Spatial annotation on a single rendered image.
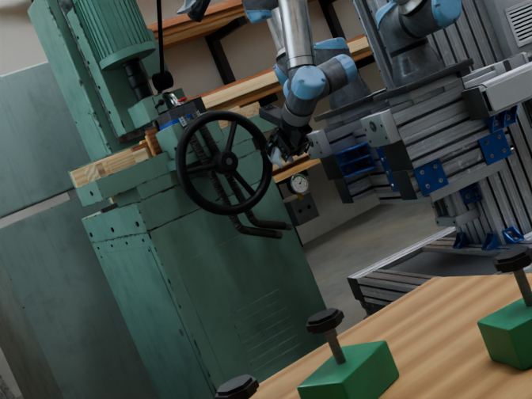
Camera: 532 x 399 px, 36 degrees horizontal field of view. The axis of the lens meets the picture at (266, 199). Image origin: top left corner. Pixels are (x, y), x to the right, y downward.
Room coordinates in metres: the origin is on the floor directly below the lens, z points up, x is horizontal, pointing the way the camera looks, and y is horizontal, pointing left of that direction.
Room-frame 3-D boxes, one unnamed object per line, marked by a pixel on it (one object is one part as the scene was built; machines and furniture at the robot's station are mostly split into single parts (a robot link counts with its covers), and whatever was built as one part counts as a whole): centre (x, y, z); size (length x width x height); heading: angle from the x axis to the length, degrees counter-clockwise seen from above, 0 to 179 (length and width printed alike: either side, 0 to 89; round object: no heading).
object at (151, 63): (2.78, 0.19, 1.22); 0.09 x 0.08 x 0.15; 28
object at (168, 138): (2.35, 0.13, 0.91); 0.15 x 0.14 x 0.09; 118
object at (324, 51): (2.84, -0.40, 0.98); 0.13 x 0.12 x 0.14; 74
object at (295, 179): (2.46, -0.10, 0.65); 0.06 x 0.04 x 0.08; 118
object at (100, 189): (2.43, 0.17, 0.87); 0.61 x 0.30 x 0.06; 118
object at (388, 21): (2.36, -0.55, 0.98); 0.13 x 0.12 x 0.14; 32
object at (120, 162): (2.56, 0.15, 0.92); 0.55 x 0.02 x 0.04; 118
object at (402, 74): (2.36, -0.55, 0.87); 0.15 x 0.15 x 0.10
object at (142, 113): (2.54, 0.23, 1.03); 0.14 x 0.07 x 0.09; 28
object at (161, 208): (2.63, 0.28, 0.76); 0.57 x 0.45 x 0.09; 28
